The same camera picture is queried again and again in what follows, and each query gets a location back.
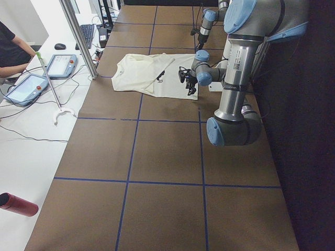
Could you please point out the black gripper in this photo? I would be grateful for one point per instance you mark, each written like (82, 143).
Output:
(190, 81)
(201, 38)

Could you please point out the cream white long-sleeve shirt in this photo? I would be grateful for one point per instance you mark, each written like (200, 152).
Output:
(155, 75)

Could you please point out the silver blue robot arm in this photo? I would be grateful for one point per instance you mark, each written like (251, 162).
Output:
(247, 25)
(210, 17)

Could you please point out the black keyboard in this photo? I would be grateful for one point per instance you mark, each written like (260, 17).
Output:
(88, 34)

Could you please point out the long metal grabber stick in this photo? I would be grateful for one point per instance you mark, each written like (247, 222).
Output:
(61, 110)

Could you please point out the far blue teach pendant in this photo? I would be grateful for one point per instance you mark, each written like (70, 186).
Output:
(61, 66)

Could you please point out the blue teach pendant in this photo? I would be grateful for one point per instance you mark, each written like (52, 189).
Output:
(27, 91)
(61, 66)

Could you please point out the black computer mouse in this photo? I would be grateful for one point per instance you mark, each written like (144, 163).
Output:
(59, 46)

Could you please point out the near blue teach pendant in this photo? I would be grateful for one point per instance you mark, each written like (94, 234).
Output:
(27, 91)

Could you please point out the seated person in black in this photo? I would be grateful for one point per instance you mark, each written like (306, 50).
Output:
(15, 53)

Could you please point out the red cylindrical bottle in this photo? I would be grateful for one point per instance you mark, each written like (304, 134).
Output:
(18, 205)

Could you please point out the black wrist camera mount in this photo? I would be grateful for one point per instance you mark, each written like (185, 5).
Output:
(183, 74)
(195, 31)

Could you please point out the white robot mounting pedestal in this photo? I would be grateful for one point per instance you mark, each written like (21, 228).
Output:
(217, 86)

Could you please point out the aluminium frame post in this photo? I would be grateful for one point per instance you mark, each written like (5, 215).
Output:
(76, 31)

